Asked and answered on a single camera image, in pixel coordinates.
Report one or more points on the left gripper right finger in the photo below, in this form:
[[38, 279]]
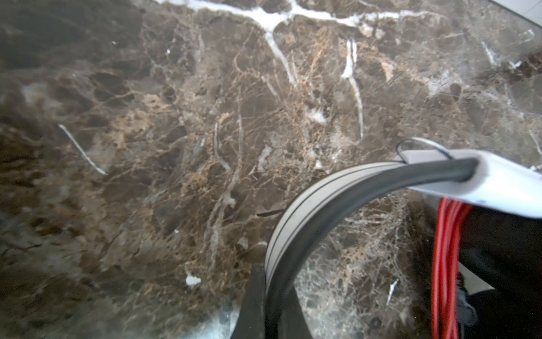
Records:
[[292, 324]]

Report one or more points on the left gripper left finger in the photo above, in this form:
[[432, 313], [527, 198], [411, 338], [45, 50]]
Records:
[[251, 320]]

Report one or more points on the white black headphones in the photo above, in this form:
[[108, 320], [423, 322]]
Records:
[[370, 277]]

